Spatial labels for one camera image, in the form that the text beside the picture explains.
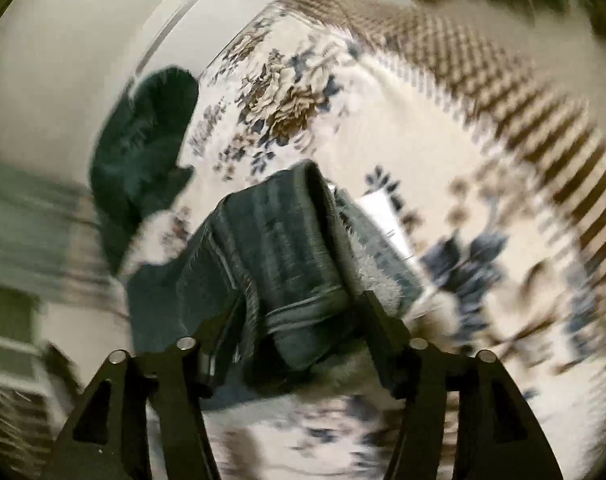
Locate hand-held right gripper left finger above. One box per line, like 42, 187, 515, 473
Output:
43, 305, 246, 480

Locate dark blue jeans pants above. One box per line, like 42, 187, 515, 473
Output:
128, 159, 364, 401

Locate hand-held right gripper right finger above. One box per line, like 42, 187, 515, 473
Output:
355, 290, 566, 480

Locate bed with floral sheet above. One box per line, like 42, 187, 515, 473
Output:
118, 0, 606, 480

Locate dark green fleece blanket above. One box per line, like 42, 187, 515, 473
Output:
90, 66, 200, 276

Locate grey green curtain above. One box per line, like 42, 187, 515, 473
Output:
0, 160, 114, 291

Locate white headboard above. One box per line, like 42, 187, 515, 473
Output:
133, 0, 304, 81

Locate grey folded fleece cloth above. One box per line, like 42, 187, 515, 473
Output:
208, 187, 426, 411

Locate window with white frame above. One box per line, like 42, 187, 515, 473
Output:
0, 280, 48, 386

